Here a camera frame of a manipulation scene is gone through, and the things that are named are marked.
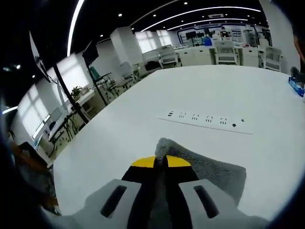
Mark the white office chair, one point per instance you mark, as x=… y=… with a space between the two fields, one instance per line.
x=226 y=53
x=168 y=56
x=272 y=58
x=127 y=71

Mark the white display board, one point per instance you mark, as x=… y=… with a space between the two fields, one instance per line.
x=62 y=97

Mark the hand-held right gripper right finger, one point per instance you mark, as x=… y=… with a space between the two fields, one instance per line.
x=190 y=205

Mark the black bag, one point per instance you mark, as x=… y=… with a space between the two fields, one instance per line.
x=152 y=66

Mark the blue packet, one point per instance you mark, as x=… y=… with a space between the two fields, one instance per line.
x=296 y=86

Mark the small background potted plant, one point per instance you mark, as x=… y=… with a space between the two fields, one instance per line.
x=76 y=91

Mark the grey towel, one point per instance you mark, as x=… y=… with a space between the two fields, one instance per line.
x=214 y=171

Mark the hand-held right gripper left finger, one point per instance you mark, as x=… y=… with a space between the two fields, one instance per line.
x=114 y=205

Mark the large dark wall screen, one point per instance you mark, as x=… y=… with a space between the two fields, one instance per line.
x=39 y=57

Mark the black monitor on stand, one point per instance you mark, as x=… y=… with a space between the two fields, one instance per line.
x=91 y=52

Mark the white power strip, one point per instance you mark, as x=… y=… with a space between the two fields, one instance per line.
x=190 y=124

